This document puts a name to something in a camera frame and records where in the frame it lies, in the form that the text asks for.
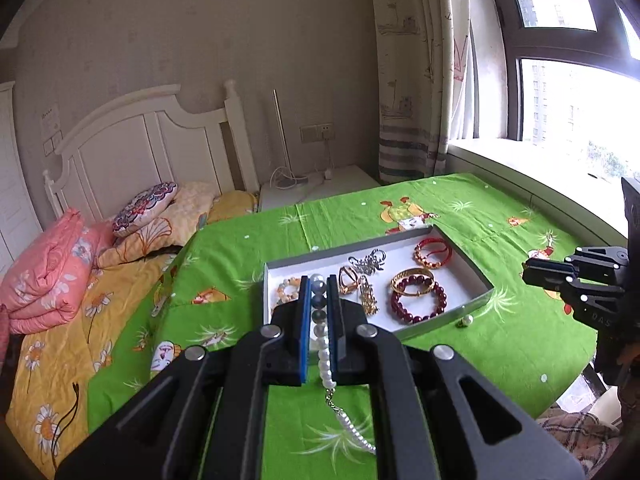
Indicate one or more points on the loose pearl bead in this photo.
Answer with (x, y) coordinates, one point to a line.
(465, 322)

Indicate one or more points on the wall switch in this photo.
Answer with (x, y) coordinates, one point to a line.
(52, 144)

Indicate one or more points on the white nightstand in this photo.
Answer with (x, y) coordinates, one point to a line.
(350, 180)

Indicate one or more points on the green cartoon printed tablecloth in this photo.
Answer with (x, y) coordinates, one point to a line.
(500, 350)

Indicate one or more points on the silver brooch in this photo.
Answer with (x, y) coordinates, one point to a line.
(367, 262)

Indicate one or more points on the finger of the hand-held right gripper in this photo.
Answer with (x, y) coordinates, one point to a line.
(605, 262)
(585, 300)

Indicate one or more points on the white wardrobe door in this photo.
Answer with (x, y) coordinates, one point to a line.
(15, 185)

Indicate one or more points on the yellow floral bedsheet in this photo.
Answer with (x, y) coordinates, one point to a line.
(60, 360)

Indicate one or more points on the white bed headboard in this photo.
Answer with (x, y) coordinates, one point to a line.
(150, 150)

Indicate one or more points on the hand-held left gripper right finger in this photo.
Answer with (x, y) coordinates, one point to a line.
(336, 340)

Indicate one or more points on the round patterned cushion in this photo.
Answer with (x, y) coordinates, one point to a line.
(145, 207)

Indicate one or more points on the gold bangle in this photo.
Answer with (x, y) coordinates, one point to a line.
(400, 280)

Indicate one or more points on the grey cardboard box lid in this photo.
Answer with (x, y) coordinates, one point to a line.
(397, 260)

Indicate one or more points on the person's right forearm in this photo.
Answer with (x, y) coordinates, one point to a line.
(631, 405)

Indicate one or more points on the plaid cloth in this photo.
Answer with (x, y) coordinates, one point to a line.
(575, 435)

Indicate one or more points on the dark framed window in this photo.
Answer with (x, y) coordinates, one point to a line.
(510, 35)

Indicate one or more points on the wall socket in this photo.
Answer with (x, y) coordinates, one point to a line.
(316, 132)

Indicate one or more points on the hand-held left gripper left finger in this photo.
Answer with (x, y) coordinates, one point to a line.
(303, 330)

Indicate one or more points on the yellow floral pillow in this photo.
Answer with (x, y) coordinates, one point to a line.
(145, 246)

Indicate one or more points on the pink floral quilt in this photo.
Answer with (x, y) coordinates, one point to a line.
(45, 270)

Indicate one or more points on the cream printed curtain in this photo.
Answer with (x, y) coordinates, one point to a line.
(405, 85)

